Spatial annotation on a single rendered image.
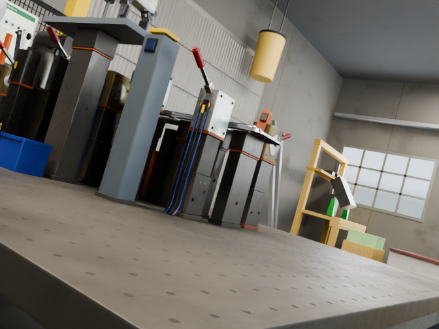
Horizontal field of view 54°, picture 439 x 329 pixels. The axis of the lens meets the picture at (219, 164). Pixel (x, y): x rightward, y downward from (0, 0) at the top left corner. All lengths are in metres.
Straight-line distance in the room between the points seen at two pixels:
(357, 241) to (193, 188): 5.39
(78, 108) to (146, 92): 0.25
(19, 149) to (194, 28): 4.15
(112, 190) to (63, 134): 0.27
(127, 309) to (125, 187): 0.82
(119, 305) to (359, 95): 8.51
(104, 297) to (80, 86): 1.02
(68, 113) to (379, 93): 7.68
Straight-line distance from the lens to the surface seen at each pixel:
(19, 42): 2.05
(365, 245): 6.45
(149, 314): 0.33
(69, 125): 1.30
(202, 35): 5.33
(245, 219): 1.47
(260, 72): 5.71
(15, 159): 1.25
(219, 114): 1.21
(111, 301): 0.34
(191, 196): 1.18
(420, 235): 7.95
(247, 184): 1.36
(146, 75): 1.15
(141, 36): 1.27
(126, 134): 1.13
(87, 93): 1.32
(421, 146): 8.19
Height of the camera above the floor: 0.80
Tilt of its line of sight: 3 degrees up
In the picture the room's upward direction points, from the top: 16 degrees clockwise
